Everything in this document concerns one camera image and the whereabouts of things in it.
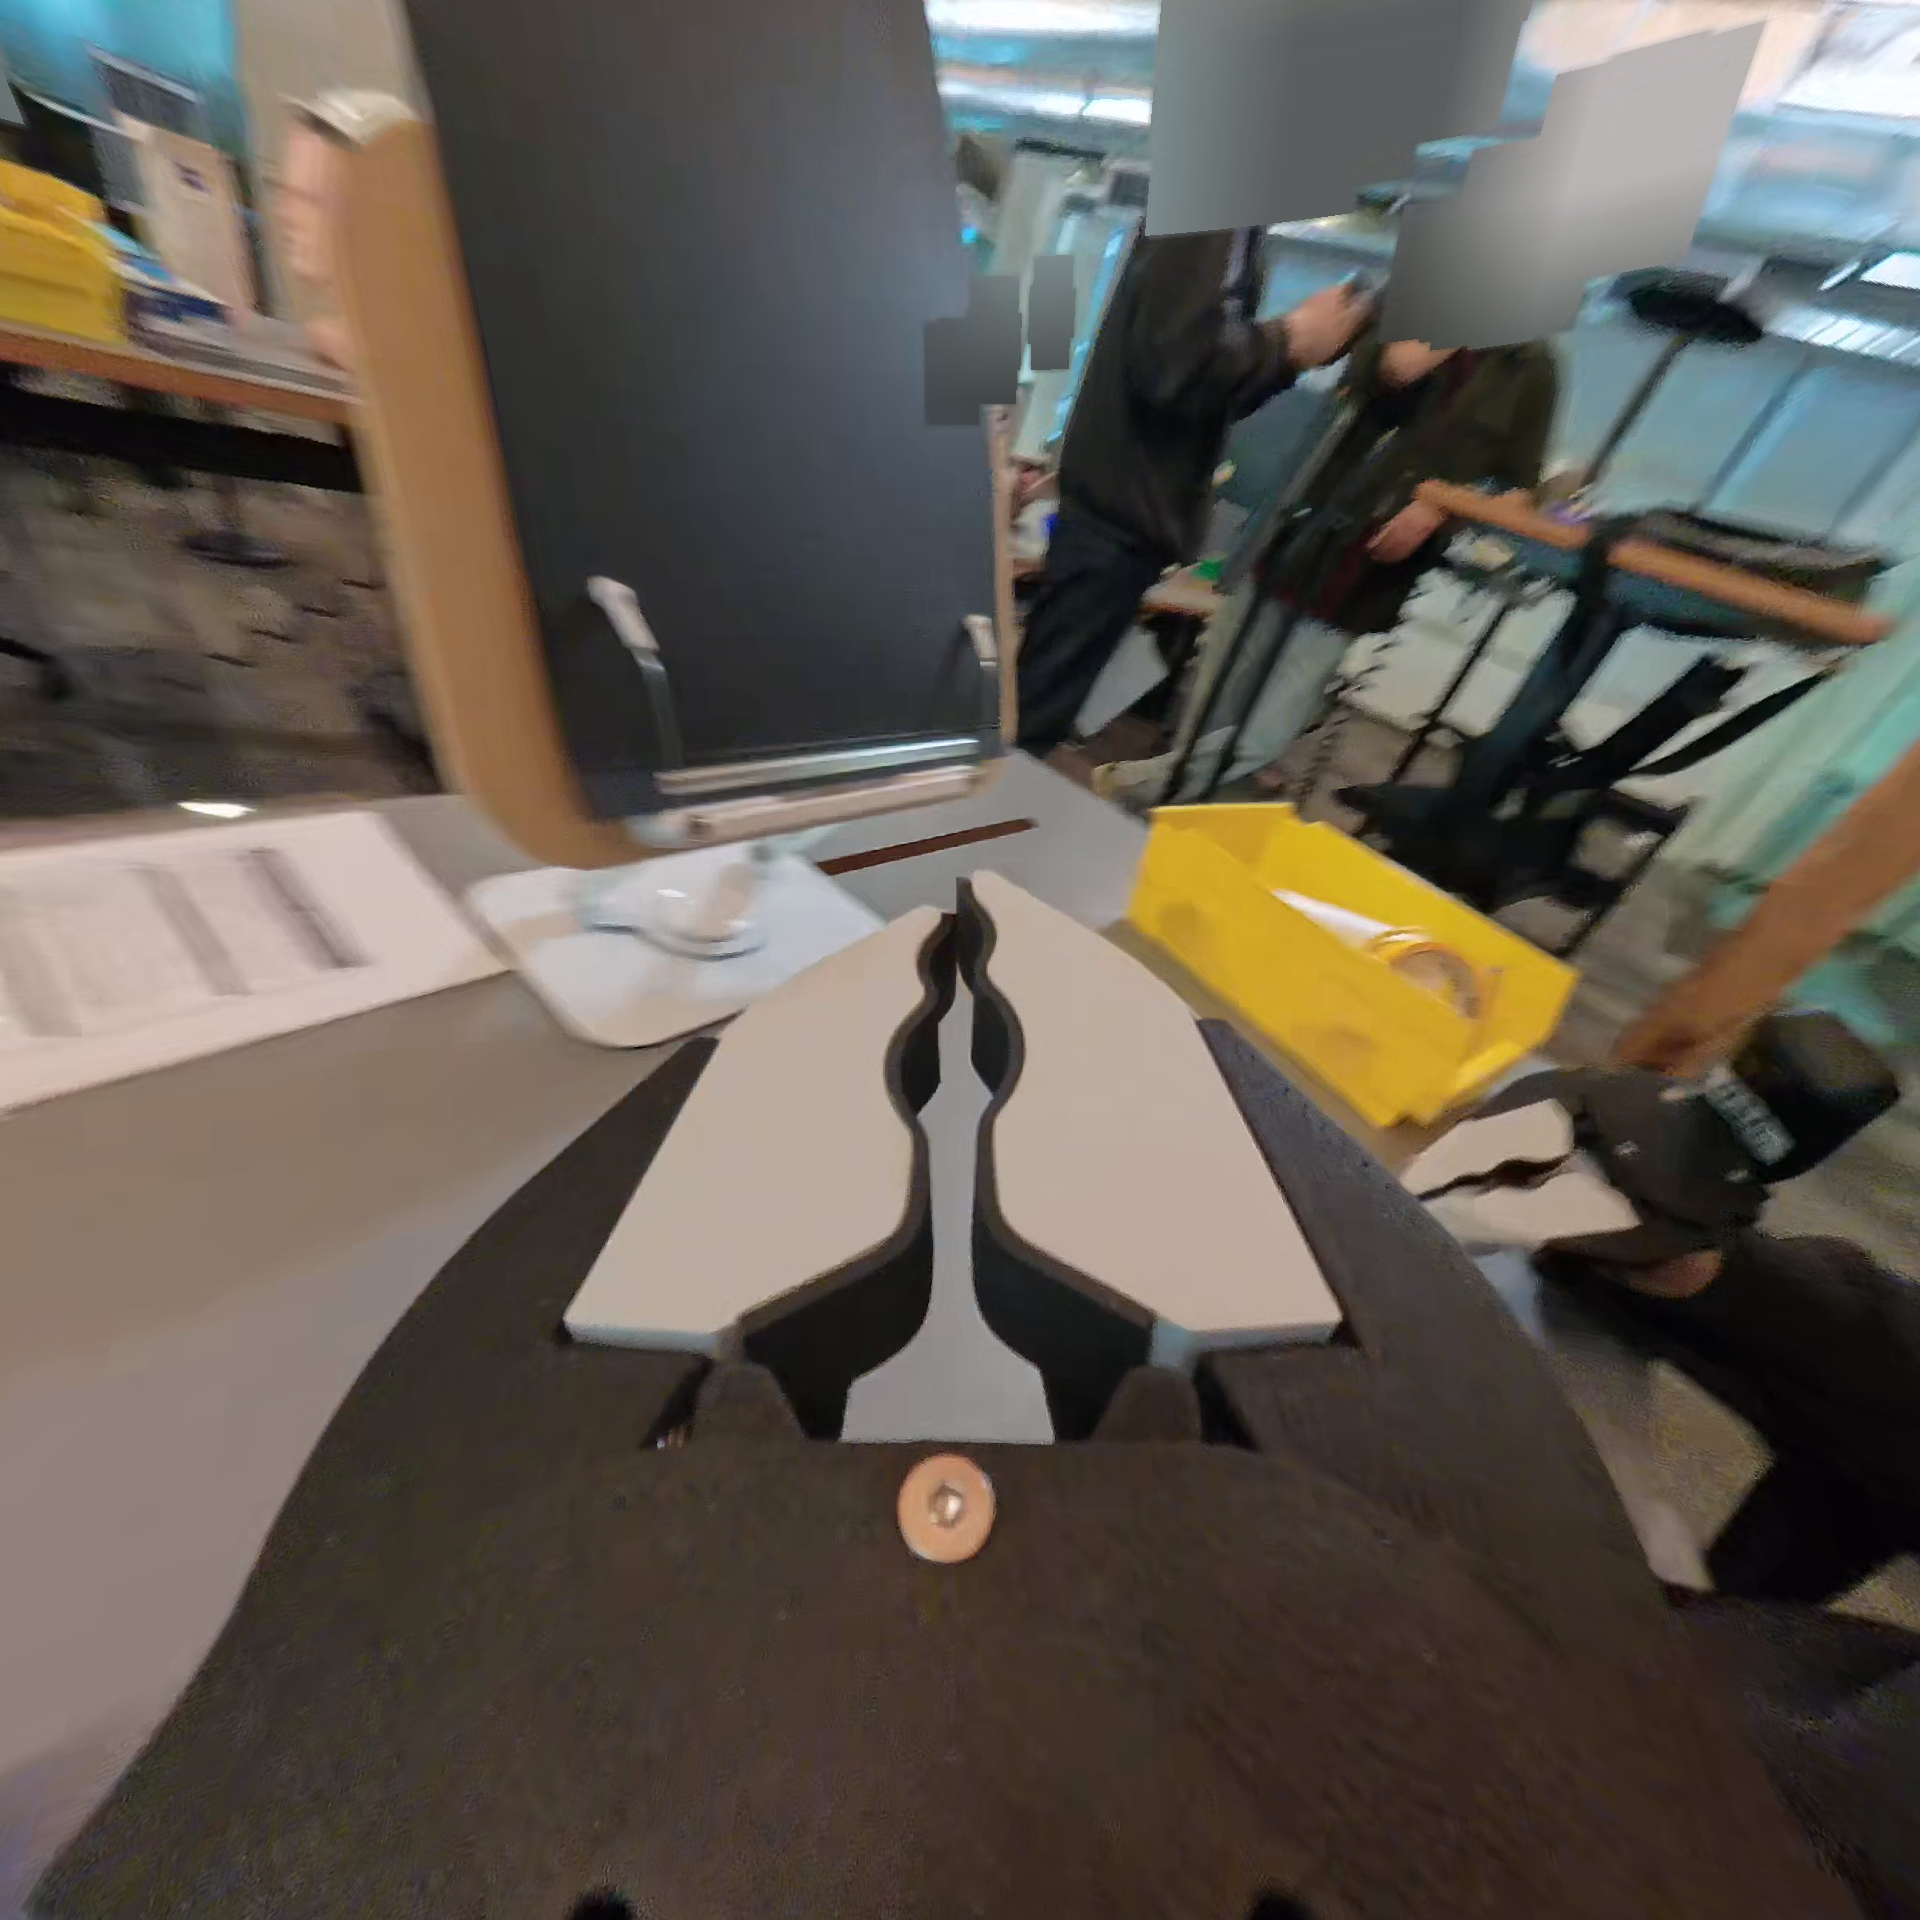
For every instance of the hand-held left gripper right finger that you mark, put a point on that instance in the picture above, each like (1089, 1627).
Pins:
(1141, 1169)

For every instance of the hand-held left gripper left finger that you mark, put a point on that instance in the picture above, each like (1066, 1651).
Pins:
(767, 1188)

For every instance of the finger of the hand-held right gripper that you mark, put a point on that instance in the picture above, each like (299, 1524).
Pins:
(1507, 1141)
(1551, 1213)

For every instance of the person's right forearm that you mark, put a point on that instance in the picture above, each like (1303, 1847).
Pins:
(1830, 1380)

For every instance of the person's right hand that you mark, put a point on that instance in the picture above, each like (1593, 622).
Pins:
(1678, 1273)

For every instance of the clear tape roll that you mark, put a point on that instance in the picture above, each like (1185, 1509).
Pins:
(1440, 962)

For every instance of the yellow storage bin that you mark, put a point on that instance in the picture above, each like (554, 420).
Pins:
(1247, 932)
(59, 280)

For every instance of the wooden-edged standing desk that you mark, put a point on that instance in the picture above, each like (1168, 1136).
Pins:
(1727, 578)

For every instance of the printed paper sheet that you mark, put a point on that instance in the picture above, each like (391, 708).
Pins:
(227, 945)

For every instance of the black round-top stand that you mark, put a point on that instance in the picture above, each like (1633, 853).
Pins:
(1697, 309)

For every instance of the wooden post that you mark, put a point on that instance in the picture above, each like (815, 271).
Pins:
(1785, 916)

